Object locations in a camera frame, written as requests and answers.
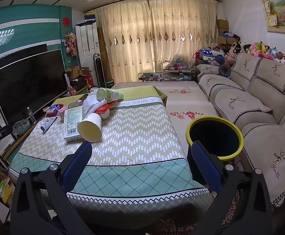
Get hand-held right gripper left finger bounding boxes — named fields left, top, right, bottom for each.
left=11, top=141, right=94, bottom=235

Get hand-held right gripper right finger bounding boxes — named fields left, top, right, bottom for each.
left=190, top=141, right=274, bottom=235

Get black yellow-rimmed trash bin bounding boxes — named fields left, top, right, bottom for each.
left=185, top=116, right=245, bottom=162

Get white paper cup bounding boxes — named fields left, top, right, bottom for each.
left=77, top=113, right=103, bottom=143

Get white cardboard box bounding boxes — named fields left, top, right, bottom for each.
left=63, top=106, right=84, bottom=142

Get white blue toothpaste tube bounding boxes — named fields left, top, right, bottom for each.
left=42, top=117, right=58, bottom=134

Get red snack wrapper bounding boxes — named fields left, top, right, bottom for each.
left=95, top=100, right=118, bottom=119

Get white paper bowl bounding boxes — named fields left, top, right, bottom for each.
left=91, top=88, right=112, bottom=102

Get glass ashtray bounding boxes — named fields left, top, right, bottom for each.
left=12, top=119, right=31, bottom=136

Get clear plastic water bottle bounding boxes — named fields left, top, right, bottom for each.
left=26, top=107, right=37, bottom=124

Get yellow green box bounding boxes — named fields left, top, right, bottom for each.
left=0, top=179, right=13, bottom=205

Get large black television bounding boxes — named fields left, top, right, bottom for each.
left=0, top=49, right=68, bottom=125

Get floral floor mat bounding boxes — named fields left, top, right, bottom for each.
left=113, top=81, right=221, bottom=128

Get tall black white box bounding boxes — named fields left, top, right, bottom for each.
left=64, top=71, right=72, bottom=90

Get beige fabric sofa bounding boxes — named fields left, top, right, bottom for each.
left=195, top=52, right=285, bottom=208

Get black monitor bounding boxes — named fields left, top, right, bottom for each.
left=0, top=43, right=47, bottom=69

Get open cardboard boxes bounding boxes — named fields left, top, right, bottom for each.
left=66, top=65, right=94, bottom=79

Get black tower fan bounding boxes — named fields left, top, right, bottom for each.
left=93, top=53, right=102, bottom=89

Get pile of books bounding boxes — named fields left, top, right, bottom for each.
left=163, top=65, right=195, bottom=81

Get low glass table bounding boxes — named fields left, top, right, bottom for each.
left=138, top=70, right=197, bottom=82

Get blue star patterned bag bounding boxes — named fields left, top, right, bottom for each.
left=200, top=49, right=218, bottom=59

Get hanging flower decoration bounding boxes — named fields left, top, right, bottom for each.
left=62, top=31, right=78, bottom=57

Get white standing air conditioner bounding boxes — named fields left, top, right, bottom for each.
left=75, top=21, right=101, bottom=65

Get pile of plush toys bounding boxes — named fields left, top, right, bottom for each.
left=224, top=40, right=285, bottom=66

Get cream embroidered curtain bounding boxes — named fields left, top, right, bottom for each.
left=149, top=0, right=218, bottom=71
left=95, top=1, right=155, bottom=82

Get stacked cardboard boxes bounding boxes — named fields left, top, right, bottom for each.
left=217, top=19, right=230, bottom=44

